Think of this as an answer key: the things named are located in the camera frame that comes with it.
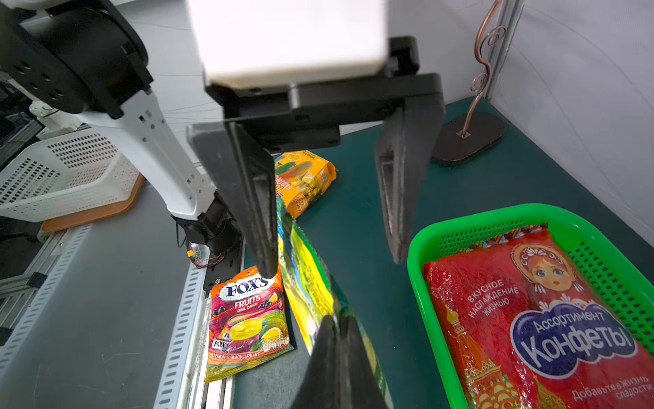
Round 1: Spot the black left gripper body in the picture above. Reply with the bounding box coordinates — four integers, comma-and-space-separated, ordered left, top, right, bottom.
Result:
204, 36, 443, 153

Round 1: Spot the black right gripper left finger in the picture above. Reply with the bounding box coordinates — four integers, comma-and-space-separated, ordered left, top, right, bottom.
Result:
291, 315, 339, 409

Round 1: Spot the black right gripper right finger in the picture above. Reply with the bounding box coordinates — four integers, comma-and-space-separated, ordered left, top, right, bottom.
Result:
338, 316, 388, 408

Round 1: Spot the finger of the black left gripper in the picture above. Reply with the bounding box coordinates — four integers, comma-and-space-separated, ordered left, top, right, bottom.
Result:
374, 96, 446, 264
187, 122, 278, 279

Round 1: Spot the yellow candy bag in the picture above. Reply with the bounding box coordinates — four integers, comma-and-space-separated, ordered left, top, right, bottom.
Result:
274, 150, 337, 219

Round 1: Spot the green Fox's candy bag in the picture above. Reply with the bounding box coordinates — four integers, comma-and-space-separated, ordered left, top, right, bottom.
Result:
277, 199, 393, 408

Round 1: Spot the orange Fox's candy bag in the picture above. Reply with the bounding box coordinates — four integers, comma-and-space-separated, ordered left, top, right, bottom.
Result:
205, 267, 293, 383

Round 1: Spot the red candy bag with buildings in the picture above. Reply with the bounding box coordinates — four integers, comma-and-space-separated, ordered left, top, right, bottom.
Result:
422, 224, 653, 408

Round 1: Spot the green plastic basket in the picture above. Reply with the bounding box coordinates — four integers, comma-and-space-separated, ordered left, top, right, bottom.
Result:
407, 204, 653, 408

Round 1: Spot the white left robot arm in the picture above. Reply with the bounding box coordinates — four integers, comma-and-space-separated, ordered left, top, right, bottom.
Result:
1, 1, 446, 278

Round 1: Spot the white perforated plastic crate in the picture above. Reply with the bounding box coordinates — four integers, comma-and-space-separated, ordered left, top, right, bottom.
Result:
1, 129, 139, 223

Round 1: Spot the copper wire stand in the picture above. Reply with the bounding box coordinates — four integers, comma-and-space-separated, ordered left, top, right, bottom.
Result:
432, 0, 506, 166

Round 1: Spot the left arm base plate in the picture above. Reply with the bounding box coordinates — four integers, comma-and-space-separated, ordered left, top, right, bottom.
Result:
203, 241, 244, 293

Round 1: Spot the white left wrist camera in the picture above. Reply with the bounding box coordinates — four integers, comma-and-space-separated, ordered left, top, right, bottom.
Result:
187, 0, 389, 90

